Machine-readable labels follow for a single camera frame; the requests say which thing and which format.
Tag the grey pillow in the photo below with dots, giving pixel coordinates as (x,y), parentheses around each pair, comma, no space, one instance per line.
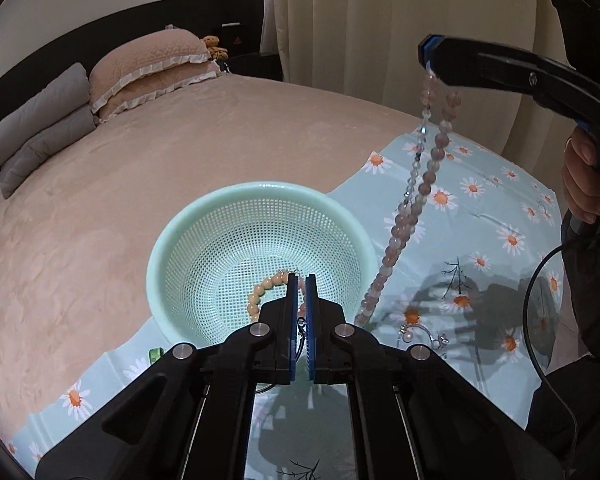
(35,115)
(45,152)

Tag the person's right hand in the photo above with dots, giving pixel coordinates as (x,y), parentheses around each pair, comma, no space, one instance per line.
(582,180)

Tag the person's dark clothing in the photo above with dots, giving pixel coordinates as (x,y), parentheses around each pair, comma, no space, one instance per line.
(595,320)

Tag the pink ruffled pillow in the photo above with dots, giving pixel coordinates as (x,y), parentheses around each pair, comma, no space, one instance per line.
(145,60)
(170,91)

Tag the mint green plastic colander basket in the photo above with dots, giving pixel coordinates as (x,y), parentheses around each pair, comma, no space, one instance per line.
(260,220)

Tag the clear crystal bead strand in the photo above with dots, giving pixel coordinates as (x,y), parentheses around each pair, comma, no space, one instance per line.
(420,147)

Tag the dark wooden headboard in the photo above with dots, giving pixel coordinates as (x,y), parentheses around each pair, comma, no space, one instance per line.
(130,15)

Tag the dark nightstand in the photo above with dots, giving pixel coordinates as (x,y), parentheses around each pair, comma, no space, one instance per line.
(257,65)

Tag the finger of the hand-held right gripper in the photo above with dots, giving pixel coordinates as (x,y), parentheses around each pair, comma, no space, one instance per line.
(472,62)

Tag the pearl and silver jewelry piece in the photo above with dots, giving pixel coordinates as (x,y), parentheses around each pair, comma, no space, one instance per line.
(408,336)

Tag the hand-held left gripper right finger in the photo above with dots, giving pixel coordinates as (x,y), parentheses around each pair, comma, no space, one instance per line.
(310,302)

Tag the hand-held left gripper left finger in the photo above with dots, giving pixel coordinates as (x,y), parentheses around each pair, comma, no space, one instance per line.
(293,302)

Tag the small green jewelry piece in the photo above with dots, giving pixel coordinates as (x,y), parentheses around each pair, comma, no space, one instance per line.
(154,356)

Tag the pink bedspread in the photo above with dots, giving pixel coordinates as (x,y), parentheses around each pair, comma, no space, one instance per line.
(130,175)

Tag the cream curtain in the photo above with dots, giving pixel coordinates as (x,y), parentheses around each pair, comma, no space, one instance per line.
(355,20)

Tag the brown teddy bear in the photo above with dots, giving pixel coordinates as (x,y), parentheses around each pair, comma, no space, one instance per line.
(214,46)

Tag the daisy print light blue cloth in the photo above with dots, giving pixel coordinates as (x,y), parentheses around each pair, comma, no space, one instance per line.
(480,210)

